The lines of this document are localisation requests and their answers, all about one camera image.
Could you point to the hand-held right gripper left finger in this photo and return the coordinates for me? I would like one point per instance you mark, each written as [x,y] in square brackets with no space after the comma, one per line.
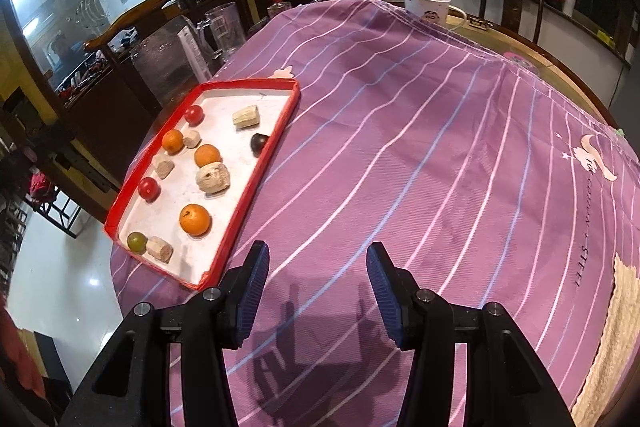
[250,302]

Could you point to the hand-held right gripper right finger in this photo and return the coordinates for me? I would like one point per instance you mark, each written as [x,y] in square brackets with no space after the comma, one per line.
[385,302]

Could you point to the orange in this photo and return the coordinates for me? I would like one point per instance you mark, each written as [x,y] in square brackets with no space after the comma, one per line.
[207,155]
[173,141]
[195,219]

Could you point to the red-rimmed white tray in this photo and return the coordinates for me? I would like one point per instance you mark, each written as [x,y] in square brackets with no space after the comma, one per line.
[170,212]

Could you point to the green round fruit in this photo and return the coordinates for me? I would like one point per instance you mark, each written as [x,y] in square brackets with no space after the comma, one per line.
[136,241]

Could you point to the large beige sugarcane piece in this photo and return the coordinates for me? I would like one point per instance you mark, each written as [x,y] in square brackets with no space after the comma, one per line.
[213,177]

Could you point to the red tomato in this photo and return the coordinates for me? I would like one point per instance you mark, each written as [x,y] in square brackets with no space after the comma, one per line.
[148,188]
[194,114]

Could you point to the dark purple plum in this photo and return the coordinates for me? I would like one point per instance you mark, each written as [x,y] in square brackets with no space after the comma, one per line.
[259,143]

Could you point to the purple striped cloth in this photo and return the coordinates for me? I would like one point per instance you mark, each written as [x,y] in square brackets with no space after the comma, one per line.
[400,132]

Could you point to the beige towel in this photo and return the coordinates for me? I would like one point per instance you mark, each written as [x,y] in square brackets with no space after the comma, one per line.
[615,332]

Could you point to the red cloth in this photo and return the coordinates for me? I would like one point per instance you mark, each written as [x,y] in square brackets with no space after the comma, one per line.
[20,357]

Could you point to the wooden armchair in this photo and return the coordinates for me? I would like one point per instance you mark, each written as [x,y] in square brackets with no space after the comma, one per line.
[160,57]

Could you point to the glass beer mug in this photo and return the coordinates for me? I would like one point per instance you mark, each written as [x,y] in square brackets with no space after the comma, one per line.
[225,29]

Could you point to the clear bottle red cap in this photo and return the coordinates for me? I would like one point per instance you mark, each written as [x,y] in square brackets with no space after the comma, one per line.
[277,6]

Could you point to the white printed mug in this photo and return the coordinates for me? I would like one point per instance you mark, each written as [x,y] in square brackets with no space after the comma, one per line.
[425,4]

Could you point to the dark wooden chair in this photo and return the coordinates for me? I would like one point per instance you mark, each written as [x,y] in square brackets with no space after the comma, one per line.
[512,2]

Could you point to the white window counter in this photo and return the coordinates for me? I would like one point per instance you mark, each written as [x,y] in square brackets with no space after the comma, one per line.
[575,32]

